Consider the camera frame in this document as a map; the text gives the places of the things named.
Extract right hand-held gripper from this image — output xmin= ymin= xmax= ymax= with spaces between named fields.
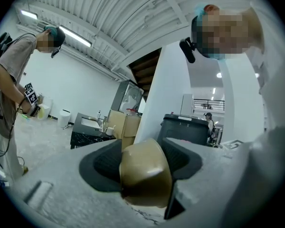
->
xmin=222 ymin=139 xmax=245 ymax=152

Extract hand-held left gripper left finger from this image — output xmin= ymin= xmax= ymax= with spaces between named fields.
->
xmin=13 ymin=138 xmax=143 ymax=228

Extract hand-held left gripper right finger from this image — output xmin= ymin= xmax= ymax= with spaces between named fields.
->
xmin=161 ymin=137 xmax=250 ymax=228

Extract gold bowl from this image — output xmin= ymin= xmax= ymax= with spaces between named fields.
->
xmin=119 ymin=138 xmax=173 ymax=209

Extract black metal railing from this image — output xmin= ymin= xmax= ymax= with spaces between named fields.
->
xmin=193 ymin=98 xmax=226 ymax=112

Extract black lidded bin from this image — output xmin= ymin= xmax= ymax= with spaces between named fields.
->
xmin=157 ymin=114 xmax=211 ymax=147

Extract black marble table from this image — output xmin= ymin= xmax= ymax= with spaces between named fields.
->
xmin=70 ymin=112 xmax=117 ymax=150

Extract white mug with spoon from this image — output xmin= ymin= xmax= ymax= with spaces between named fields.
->
xmin=104 ymin=125 xmax=116 ymax=137

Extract white countertop basin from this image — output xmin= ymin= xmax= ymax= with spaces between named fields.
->
xmin=80 ymin=116 xmax=102 ymax=129

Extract white waste bin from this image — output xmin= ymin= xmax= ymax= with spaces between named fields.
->
xmin=57 ymin=109 xmax=72 ymax=129

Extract person's white t-shirt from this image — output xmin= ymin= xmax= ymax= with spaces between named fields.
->
xmin=244 ymin=0 xmax=285 ymax=137

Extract tall cardboard box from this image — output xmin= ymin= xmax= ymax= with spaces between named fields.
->
xmin=108 ymin=109 xmax=142 ymax=149

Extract clear container red lid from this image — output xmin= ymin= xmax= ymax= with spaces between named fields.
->
xmin=125 ymin=107 xmax=143 ymax=117

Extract grey refrigerator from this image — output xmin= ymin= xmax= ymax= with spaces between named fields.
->
xmin=110 ymin=79 xmax=144 ymax=115

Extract person's head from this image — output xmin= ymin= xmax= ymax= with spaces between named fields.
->
xmin=191 ymin=5 xmax=264 ymax=60

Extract wooden staircase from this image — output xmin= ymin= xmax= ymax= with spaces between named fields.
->
xmin=127 ymin=47 xmax=162 ymax=103

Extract long ceiling light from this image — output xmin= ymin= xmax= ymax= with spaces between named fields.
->
xmin=58 ymin=25 xmax=93 ymax=48
xmin=20 ymin=9 xmax=38 ymax=20

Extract black head camera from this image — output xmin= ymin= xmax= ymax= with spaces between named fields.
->
xmin=179 ymin=37 xmax=197 ymax=64

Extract teal head strap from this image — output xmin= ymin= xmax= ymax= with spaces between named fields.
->
xmin=191 ymin=4 xmax=227 ymax=60

